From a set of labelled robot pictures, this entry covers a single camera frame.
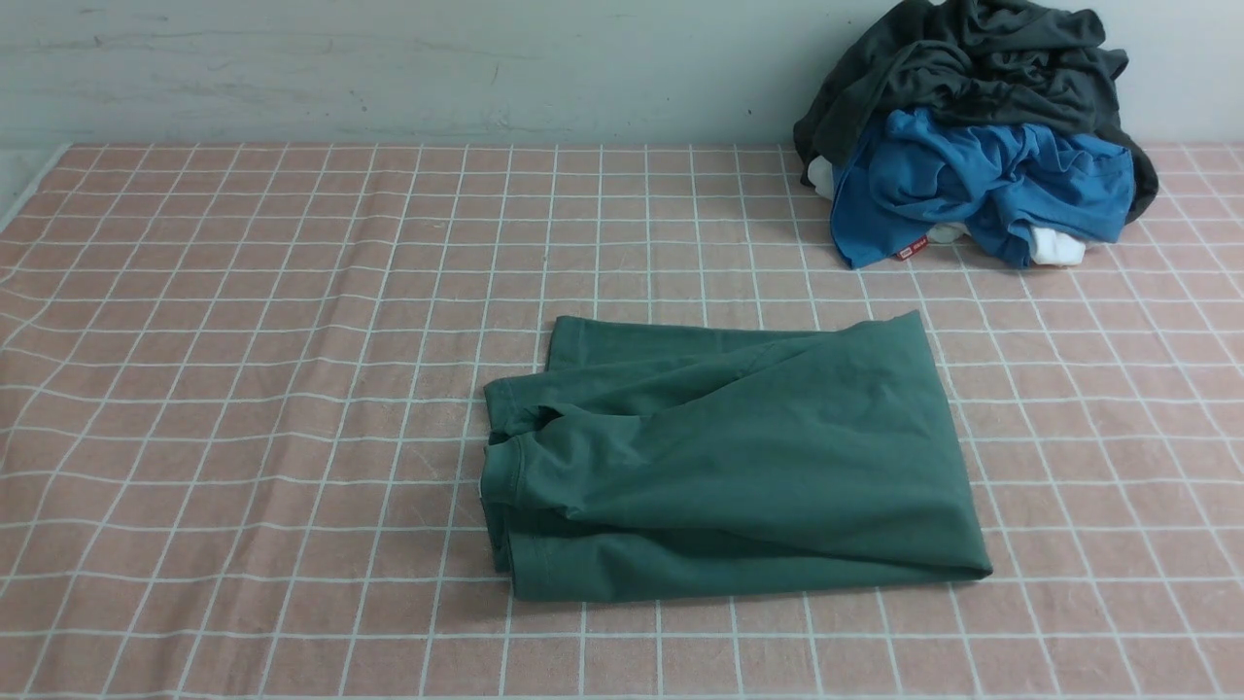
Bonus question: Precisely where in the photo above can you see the green long-sleeved shirt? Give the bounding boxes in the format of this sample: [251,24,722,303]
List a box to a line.
[479,313,991,603]

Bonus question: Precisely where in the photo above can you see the blue shirt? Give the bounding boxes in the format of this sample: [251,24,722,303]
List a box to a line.
[833,108,1136,247]

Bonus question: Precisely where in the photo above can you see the pink checked tablecloth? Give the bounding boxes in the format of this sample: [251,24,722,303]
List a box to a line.
[1,145,1243,699]

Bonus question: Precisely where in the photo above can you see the dark grey garment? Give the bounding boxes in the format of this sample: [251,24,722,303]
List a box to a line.
[792,1,1159,221]

